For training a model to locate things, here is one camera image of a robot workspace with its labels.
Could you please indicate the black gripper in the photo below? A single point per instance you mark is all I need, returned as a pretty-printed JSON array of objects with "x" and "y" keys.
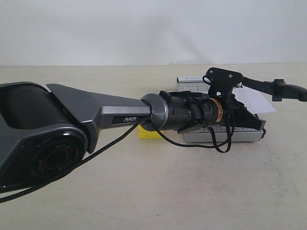
[{"x": 208, "y": 112}]

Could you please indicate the yellow cube block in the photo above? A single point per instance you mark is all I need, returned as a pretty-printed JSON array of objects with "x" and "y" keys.
[{"x": 144, "y": 134}]

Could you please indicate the white paper sheet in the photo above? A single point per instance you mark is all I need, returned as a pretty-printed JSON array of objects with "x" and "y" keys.
[{"x": 253, "y": 100}]

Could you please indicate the black cutter blade arm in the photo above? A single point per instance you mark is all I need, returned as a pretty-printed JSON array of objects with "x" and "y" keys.
[{"x": 278, "y": 89}]

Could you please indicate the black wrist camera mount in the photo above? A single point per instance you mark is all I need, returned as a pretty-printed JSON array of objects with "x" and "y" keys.
[{"x": 222, "y": 81}]

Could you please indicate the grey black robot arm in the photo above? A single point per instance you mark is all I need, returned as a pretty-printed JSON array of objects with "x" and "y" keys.
[{"x": 45, "y": 131}]

